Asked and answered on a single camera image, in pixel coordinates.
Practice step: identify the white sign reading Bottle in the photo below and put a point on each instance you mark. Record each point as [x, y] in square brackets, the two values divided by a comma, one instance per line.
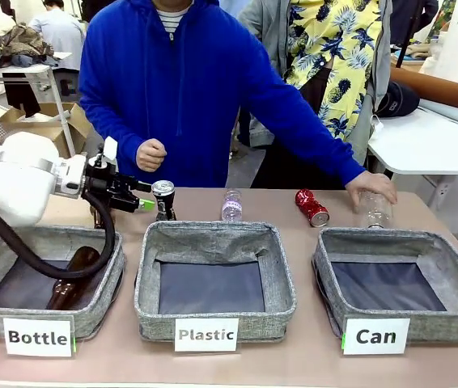
[38, 337]

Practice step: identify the brown rolled mat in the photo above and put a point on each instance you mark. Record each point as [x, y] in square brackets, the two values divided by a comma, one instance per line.
[435, 87]

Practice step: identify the crushed black can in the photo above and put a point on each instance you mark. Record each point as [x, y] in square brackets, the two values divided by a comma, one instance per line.
[165, 200]

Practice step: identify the open cardboard box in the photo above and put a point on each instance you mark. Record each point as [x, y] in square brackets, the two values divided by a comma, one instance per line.
[55, 125]

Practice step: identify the brown glass bottle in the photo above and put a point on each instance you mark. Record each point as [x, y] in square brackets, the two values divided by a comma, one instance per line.
[98, 218]
[65, 293]

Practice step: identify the white side table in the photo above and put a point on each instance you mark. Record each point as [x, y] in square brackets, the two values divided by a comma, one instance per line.
[427, 141]

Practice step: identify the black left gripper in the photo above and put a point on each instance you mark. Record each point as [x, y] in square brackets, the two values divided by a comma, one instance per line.
[109, 188]

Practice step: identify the person's right forearm blue sleeve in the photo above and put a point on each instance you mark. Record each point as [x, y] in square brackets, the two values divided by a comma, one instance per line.
[128, 151]

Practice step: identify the white table with metal legs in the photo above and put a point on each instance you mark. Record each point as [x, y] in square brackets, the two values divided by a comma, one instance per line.
[30, 72]

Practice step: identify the crushed red can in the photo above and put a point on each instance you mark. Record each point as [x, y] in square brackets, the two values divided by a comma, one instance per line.
[312, 206]

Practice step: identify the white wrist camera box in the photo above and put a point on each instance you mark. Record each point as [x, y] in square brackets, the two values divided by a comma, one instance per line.
[110, 148]

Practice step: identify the person's right hand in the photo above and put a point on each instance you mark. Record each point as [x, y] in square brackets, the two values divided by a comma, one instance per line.
[151, 155]

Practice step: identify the black cap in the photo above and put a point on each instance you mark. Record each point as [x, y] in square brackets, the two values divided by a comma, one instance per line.
[397, 101]

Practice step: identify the pile of patterned clothes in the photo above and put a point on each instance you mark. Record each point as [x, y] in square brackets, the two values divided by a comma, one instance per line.
[6, 42]

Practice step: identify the person's left hand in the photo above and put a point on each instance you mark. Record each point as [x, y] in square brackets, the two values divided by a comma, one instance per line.
[370, 184]

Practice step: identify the small clear bottle purple label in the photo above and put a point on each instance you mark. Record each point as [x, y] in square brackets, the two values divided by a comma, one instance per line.
[232, 206]

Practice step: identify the grey fabric basket can label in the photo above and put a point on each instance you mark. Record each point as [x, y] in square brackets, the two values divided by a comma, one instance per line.
[447, 279]

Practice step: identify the large clear plastic bottle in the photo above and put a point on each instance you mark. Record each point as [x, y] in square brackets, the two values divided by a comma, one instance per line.
[374, 212]

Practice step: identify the white sign reading Plastic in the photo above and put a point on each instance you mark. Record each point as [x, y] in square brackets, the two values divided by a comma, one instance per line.
[206, 334]

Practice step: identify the white sign reading Can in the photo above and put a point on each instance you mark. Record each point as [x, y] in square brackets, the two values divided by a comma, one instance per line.
[376, 336]

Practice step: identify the person in blue hoodie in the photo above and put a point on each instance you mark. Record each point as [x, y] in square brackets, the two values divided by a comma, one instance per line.
[172, 93]

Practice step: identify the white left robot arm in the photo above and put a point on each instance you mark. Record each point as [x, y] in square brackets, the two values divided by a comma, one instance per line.
[22, 178]

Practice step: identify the person in yellow pineapple shirt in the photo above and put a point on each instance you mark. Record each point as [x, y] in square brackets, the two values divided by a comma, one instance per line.
[334, 60]

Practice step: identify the person in light shirt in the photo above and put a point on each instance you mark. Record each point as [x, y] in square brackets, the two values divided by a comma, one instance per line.
[61, 28]

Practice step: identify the person's left forearm blue sleeve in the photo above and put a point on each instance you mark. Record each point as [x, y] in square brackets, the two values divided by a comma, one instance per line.
[326, 149]

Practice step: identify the grey fabric basket plastic label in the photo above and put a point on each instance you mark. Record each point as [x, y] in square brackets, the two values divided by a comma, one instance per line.
[213, 236]

